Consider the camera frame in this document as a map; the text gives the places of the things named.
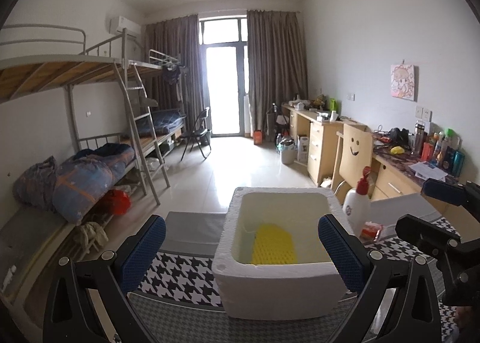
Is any red white packet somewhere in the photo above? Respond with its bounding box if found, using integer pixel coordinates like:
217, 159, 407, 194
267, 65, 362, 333
360, 221, 383, 242

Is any white styrofoam box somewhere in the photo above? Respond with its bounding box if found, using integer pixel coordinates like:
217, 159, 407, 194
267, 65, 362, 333
211, 187, 352, 320

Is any wooden desk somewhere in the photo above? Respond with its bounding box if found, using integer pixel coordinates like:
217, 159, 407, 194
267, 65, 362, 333
280, 103, 470, 212

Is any white red pump bottle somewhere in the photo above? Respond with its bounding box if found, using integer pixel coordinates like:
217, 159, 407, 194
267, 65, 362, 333
343, 166, 371, 237

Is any houndstooth table cloth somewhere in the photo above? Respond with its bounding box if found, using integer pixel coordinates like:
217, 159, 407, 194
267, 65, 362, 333
127, 192, 466, 343

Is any yellow foam sponge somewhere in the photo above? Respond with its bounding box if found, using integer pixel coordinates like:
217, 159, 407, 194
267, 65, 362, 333
250, 224, 298, 265

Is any wooden smiley chair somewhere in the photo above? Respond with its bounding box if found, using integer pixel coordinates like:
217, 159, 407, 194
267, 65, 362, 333
331, 124, 374, 204

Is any red plastic bag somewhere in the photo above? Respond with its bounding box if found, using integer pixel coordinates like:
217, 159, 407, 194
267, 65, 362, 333
98, 189, 131, 216

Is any blue plaid quilt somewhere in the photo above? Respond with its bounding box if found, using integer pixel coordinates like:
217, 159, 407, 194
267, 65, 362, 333
13, 143, 135, 225

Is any white trash bin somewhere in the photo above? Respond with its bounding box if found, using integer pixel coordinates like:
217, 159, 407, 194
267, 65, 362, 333
278, 137, 297, 165

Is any orange box on floor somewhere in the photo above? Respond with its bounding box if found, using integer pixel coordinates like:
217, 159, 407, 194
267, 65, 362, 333
253, 130, 263, 145

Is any far blue bedding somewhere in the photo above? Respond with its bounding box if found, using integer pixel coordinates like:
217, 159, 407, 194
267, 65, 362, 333
136, 109, 185, 138

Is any black folding chair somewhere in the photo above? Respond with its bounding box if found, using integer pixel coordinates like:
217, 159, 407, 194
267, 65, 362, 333
180, 107, 211, 161

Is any metal bunk bed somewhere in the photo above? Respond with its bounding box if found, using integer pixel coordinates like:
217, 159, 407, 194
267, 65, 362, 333
1, 24, 174, 225

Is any right brown curtain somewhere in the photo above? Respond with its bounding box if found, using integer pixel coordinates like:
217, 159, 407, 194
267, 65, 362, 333
247, 10, 308, 132

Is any brown curtain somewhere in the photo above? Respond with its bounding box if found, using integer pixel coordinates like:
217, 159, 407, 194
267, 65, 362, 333
145, 14, 208, 130
247, 10, 308, 132

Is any left brown curtain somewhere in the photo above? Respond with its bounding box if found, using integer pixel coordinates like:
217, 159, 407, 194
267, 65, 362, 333
145, 14, 208, 130

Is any white air conditioner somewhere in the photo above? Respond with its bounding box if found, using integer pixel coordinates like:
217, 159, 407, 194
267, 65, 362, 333
109, 16, 142, 38

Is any cartoon wall picture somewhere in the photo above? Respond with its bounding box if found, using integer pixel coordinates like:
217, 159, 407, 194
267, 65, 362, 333
390, 63, 416, 101

